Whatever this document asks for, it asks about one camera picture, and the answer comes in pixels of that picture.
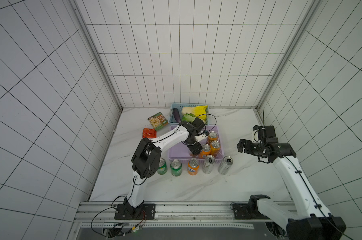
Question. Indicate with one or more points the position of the purple eggplant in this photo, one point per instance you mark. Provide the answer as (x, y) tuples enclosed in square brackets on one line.
[(176, 115)]

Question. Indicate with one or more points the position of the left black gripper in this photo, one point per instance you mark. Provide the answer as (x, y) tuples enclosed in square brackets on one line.
[(194, 148)]

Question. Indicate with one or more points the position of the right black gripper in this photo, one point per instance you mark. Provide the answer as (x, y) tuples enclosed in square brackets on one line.
[(248, 147)]

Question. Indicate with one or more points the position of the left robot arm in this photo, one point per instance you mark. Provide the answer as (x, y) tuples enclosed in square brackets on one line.
[(146, 158)]

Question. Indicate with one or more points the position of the green lettuce head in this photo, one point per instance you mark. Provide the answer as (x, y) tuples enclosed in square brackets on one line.
[(188, 118)]

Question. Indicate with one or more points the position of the red snack packet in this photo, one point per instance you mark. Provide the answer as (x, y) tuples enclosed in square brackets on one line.
[(149, 133)]

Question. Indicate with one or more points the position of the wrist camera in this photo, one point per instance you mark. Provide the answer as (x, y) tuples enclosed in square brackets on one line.
[(264, 134), (199, 125)]

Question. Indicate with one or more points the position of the green soda can back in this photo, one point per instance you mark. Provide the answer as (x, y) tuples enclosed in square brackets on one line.
[(176, 168)]

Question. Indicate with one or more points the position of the green snack packet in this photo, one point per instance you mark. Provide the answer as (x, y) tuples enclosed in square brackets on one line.
[(158, 121)]

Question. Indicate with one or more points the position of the green soda can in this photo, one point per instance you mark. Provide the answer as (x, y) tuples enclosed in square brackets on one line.
[(162, 169), (176, 168)]

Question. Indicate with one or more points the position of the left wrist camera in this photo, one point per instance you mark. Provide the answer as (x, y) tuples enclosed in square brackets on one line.
[(199, 125)]

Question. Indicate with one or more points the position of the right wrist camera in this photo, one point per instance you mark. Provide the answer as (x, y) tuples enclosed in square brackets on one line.
[(264, 134)]

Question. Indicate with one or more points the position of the orange can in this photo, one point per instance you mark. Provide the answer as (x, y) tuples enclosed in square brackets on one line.
[(193, 166), (206, 149), (215, 147), (212, 136)]

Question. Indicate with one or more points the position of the white Monster can back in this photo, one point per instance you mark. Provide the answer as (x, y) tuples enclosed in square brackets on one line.
[(225, 165)]

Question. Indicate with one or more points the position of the yellow napa cabbage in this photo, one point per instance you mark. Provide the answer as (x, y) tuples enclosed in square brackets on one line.
[(199, 111)]

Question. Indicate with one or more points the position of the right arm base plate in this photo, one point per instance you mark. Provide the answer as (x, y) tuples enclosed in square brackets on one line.
[(242, 211)]

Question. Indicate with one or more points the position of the white monster can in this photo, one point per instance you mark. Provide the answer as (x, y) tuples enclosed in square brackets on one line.
[(208, 164), (225, 165)]

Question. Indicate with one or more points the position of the purple plastic basket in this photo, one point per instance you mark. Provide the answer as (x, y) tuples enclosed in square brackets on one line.
[(181, 151)]

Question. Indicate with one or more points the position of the green soda can front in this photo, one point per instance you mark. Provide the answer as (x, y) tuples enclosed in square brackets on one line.
[(162, 169)]

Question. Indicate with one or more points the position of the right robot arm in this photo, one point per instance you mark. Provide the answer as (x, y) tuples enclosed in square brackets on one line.
[(312, 219)]

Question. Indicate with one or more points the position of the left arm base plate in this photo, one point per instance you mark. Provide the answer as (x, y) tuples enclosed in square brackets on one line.
[(142, 212)]

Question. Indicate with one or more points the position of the blue plastic basket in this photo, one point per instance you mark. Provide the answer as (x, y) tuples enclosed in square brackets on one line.
[(179, 106)]

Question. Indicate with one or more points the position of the aluminium mounting rail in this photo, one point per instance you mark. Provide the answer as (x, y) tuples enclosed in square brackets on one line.
[(183, 214)]

